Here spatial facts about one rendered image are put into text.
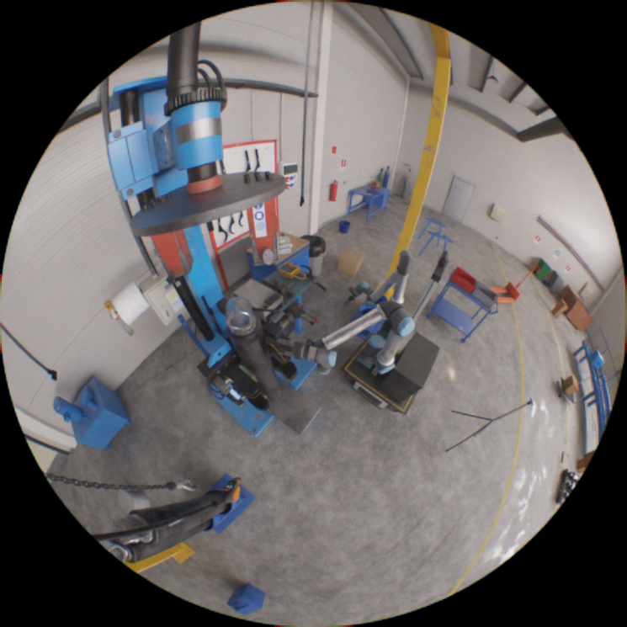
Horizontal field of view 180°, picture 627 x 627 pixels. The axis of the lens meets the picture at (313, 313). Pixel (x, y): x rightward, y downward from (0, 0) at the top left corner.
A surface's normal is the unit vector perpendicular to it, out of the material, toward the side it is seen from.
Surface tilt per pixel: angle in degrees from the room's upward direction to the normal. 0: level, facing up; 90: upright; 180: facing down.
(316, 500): 0
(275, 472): 0
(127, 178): 90
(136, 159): 90
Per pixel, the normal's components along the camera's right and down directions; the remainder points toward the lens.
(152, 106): 0.82, 0.47
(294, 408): 0.04, -0.64
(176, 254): 0.30, 0.74
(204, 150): 0.59, 0.64
